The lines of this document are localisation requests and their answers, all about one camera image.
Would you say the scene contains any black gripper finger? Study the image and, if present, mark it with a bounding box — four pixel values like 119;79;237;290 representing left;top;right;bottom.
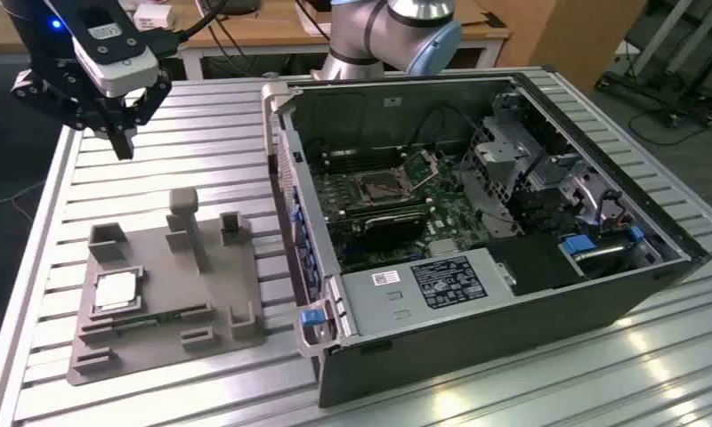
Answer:
117;78;175;161
9;70;127;161

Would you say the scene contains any silver CPU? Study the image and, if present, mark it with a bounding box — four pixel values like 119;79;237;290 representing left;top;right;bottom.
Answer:
92;270;147;310

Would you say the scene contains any CPU socket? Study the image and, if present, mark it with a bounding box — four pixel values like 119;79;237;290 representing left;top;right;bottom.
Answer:
355;171;415;205

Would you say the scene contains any white labelled box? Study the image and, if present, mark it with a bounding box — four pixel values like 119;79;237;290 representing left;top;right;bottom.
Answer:
133;4;175;30

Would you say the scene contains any black monitor foot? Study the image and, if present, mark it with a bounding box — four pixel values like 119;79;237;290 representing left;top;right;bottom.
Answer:
212;0;261;14

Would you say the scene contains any wooden desk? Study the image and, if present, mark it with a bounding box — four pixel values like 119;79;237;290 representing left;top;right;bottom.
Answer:
0;0;515;81

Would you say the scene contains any thin metal locking lever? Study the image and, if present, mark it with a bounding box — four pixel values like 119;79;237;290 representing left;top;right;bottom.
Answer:
343;141;360;180

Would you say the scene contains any grey parts rack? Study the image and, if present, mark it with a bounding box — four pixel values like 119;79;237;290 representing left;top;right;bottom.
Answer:
65;187;268;386

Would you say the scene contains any metal socket cover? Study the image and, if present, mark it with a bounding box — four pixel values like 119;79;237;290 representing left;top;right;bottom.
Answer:
395;149;444;190

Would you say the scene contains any green RAM stick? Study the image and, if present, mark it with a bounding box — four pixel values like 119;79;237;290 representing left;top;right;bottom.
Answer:
113;310;185;333

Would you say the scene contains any black graphics card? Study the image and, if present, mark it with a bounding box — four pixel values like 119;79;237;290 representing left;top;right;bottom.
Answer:
362;212;427;248

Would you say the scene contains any green motherboard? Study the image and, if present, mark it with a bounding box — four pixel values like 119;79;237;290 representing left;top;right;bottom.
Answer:
308;146;494;273

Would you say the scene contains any grey metal drive cage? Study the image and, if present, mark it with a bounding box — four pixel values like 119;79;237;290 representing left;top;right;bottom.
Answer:
459;91;583;239

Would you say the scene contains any silver chipset heatsink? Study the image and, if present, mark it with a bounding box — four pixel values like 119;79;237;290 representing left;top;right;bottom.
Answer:
430;239;471;257

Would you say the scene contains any grey power supply unit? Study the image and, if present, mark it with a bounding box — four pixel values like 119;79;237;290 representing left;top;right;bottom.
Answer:
339;247;518;337

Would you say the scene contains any wooden cabinet panel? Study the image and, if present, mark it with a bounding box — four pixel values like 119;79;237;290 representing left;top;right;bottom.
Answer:
527;0;648;81

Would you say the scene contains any black open PC case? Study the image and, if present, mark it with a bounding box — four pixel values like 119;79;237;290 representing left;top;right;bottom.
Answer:
260;70;712;409

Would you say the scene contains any blue disk carrier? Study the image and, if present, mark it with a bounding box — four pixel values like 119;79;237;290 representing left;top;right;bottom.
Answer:
560;234;599;260

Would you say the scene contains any black wheeled equipment stand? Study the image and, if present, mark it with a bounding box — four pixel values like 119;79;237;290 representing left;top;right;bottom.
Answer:
596;0;712;130

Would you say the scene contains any black wire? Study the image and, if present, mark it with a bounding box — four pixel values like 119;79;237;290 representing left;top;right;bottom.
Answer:
408;104;480;150

